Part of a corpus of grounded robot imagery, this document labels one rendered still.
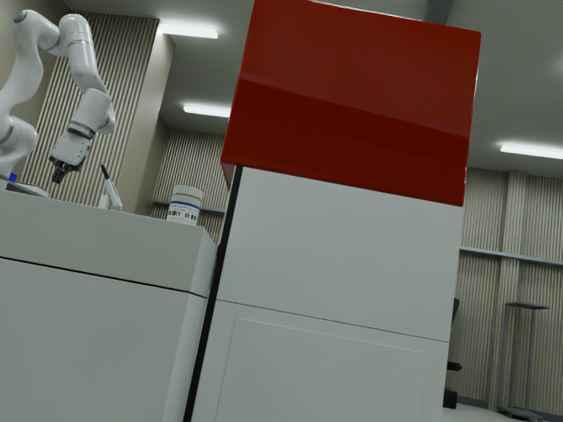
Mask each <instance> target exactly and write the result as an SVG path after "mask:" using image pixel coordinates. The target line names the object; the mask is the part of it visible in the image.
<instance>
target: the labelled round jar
mask: <svg viewBox="0 0 563 422"><path fill-rule="evenodd" d="M202 197H203V192H202V191H201V190H199V189H197V188H193V187H190V186H184V185H176V186H174V190H173V196H172V199H171V203H170V206H169V210H168V216H167V220H169V221H173V222H179V223H183V224H192V225H196V224H197V220H198V216H199V209H200V204H201V202H200V201H201V200H202Z"/></svg>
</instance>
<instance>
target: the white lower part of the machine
mask: <svg viewBox="0 0 563 422"><path fill-rule="evenodd" d="M448 349H449V343H448V342H440V341H435V340H431V339H426V338H421V337H413V336H408V335H404V334H399V333H394V332H386V331H381V330H376V329H372V328H367V327H359V326H355V325H349V324H345V323H340V322H332V321H327V320H323V319H317V318H313V317H309V316H300V315H296V314H291V313H286V312H281V311H273V310H268V309H264V308H259V307H254V306H246V305H241V304H237V303H232V302H228V301H219V300H216V299H212V298H207V301H206V306H205V310H204V317H203V321H202V326H201V330H200V334H199V341H198V346H197V349H196V353H195V358H194V365H193V369H192V373H191V378H190V381H189V389H188V393H187V398H186V401H185V405H184V410H183V417H182V421H181V422H441V419H442V404H443V396H444V388H445V380H446V372H447V357H448Z"/></svg>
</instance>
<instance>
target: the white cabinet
mask: <svg viewBox="0 0 563 422"><path fill-rule="evenodd" d="M206 301H207V299H205V298H203V297H200V296H195V295H192V294H189V293H185V292H181V291H172V290H168V289H163V288H158V287H154V286H145V285H141V284H136V283H131V282H126V281H122V280H113V279H109V278H105V277H99V276H95V275H87V274H82V273H77V272H73V271H67V270H60V269H55V268H50V267H46V266H41V265H32V264H28V263H23V262H18V261H14V260H5V259H1V258H0V422H181V421H182V417H183V410H184V405H185V401H186V398H187V393H188V389H189V381H190V378H191V373H192V369H193V365H194V358H195V353H196V349H197V346H198V341H199V334H200V330H201V326H202V321H203V317H204V310H205V306H206Z"/></svg>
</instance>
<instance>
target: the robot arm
mask: <svg viewBox="0 0 563 422"><path fill-rule="evenodd" d="M11 31H12V36H13V42H14V46H15V50H16V58H15V62H14V65H13V68H12V70H11V73H10V75H9V77H8V80H7V82H6V84H5V86H4V87H3V88H2V89H1V90H0V146H1V149H0V189H2V190H5V189H6V187H7V184H8V179H9V177H10V173H11V171H12V169H13V167H14V166H15V164H16V163H17V162H19V161H20V160H21V159H23V158H24V157H26V156H27V155H28V154H29V153H31V152H32V151H33V150H34V148H35V147H36V146H37V143H38V133H37V132H36V130H35V129H34V127H33V126H31V125H30V124H28V123H27V122H26V121H23V120H21V119H18V118H17V117H15V116H12V115H10V114H9V112H10V110H11V109H12V108H13V107H14V106H15V105H17V104H21V103H24V102H27V101H28V100H30V99H31V98H32V97H33V96H34V94H35V92H36V91H37V89H38V87H39V84H40V81H41V80H42V77H43V73H44V68H43V65H42V62H41V60H40V57H39V52H38V46H39V47H40V48H42V49H44V50H45V51H47V52H48V53H50V54H52V55H55V56H60V57H64V56H67V55H68V57H69V62H70V72H71V75H72V78H73V80H74V82H75V83H76V85H77V86H78V88H79V89H80V91H81V92H82V94H83V95H84V97H83V99H82V101H81V103H80V105H79V107H78V109H77V111H76V113H75V114H74V116H73V118H72V120H71V122H70V124H69V126H68V129H69V130H68V131H65V132H64V133H63V135H62V136H61V137H60V139H59V140H58V141H57V142H56V144H55V146H54V148H53V150H52V152H51V156H50V157H49V160H50V161H51V162H52V163H53V164H54V168H55V171H54V174H53V175H52V179H51V181H53V182H54V183H58V184H60V182H62V180H63V178H64V176H65V174H67V173H68V172H72V171H74V172H79V171H80V169H81V168H82V167H83V166H84V165H85V161H86V159H87V157H88V155H89V152H90V147H91V143H92V142H90V140H92V139H93V138H95V137H96V135H95V133H96V132H97V131H98V132H99V133H100V134H104V135H106V134H109V133H111V132H112V131H113V130H114V128H115V124H116V119H115V113H114V109H113V104H112V102H111V97H110V95H109V93H108V91H107V89H106V87H105V85H104V83H103V81H102V80H101V77H100V76H99V74H98V70H97V65H96V55H95V50H94V45H93V40H92V35H91V31H90V25H89V24H88V22H87V21H86V19H85V18H83V17H82V16H80V15H78V14H68V15H65V16H64V17H62V19H60V22H59V27H57V26H55V25H54V24H52V23H51V22H50V21H49V20H48V19H46V18H44V17H43V16H41V15H40V14H38V13H36V12H35V11H32V10H23V11H20V12H19V13H17V14H16V15H15V16H14V18H13V21H12V26H11ZM55 159H56V160H57V161H56V160H55ZM64 164H65V165H64Z"/></svg>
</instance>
